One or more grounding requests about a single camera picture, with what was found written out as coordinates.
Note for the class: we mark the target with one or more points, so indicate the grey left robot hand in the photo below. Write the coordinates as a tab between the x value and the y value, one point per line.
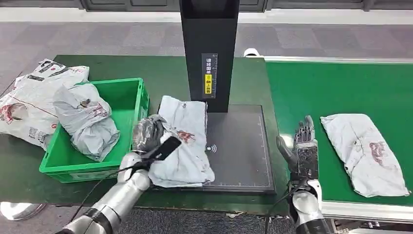
148	132

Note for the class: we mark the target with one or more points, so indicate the grey plastic parcel bag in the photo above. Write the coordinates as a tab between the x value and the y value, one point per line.
87	129
188	161
364	151

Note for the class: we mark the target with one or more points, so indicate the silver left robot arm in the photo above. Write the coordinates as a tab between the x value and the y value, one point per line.
119	200

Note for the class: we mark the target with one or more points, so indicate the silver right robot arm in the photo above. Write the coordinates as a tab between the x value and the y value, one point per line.
306	206

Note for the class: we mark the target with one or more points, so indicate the green plastic crate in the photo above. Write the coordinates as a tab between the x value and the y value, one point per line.
129	97

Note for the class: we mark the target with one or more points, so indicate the black scanner column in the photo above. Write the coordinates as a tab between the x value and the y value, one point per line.
209	32

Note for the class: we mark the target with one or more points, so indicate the large white printed parcel bag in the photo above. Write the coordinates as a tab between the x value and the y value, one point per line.
29	97

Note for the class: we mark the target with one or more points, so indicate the white roller end cap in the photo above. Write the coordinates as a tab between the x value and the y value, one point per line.
251	52

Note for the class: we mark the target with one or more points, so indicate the silver round metal base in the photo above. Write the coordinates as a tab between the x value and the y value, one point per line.
19	210

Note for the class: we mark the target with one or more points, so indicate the green conveyor belt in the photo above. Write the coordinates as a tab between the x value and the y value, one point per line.
296	90

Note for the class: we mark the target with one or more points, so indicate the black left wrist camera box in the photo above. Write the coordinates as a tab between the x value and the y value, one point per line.
167	148

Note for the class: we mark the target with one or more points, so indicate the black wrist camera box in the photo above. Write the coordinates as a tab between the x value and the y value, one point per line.
308	161
167	148

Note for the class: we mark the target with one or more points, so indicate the black scanner base plate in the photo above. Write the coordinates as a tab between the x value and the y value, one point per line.
238	158

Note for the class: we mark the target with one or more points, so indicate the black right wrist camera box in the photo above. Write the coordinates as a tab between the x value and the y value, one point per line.
308	161

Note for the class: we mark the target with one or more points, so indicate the silver conveyor frame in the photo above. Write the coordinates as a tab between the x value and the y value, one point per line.
364	211

